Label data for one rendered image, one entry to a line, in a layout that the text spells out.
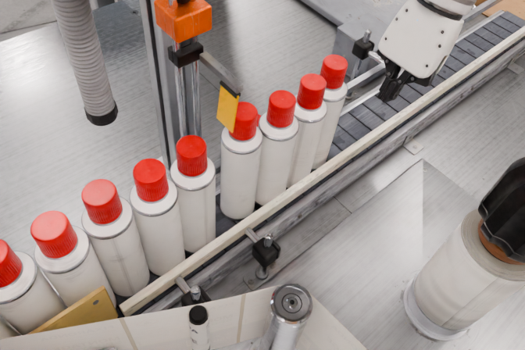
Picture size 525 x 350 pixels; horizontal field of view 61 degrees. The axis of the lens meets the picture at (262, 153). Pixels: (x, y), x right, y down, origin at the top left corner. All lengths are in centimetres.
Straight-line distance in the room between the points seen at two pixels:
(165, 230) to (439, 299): 32
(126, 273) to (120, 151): 31
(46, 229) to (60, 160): 39
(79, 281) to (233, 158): 22
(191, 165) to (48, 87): 54
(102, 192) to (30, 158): 41
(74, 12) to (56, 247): 21
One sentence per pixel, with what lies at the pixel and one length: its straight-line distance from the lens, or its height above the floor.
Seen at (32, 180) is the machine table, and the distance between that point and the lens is 83.
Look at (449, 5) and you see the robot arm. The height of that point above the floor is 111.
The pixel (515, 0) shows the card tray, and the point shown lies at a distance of 145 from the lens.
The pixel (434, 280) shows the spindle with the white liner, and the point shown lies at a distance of 57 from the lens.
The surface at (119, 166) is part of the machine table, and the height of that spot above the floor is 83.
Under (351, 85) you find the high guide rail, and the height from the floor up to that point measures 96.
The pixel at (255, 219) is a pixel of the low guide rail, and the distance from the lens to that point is 63.
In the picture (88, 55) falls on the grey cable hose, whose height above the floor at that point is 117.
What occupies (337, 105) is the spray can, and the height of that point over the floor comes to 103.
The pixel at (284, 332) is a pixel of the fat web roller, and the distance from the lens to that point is 44.
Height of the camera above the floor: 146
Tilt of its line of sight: 51 degrees down
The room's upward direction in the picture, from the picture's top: 7 degrees clockwise
